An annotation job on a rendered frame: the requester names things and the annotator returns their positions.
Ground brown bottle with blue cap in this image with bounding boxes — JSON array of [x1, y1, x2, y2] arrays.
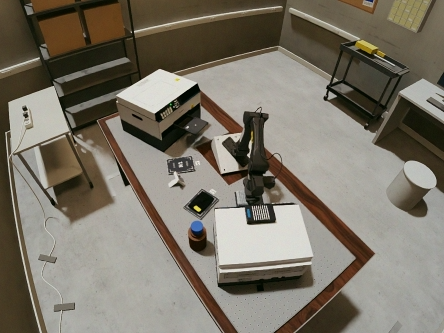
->
[[188, 220, 207, 252]]

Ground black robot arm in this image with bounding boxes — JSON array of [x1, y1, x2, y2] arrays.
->
[[221, 111, 276, 197]]

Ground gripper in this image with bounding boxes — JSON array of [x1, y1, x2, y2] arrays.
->
[[242, 178, 260, 206]]

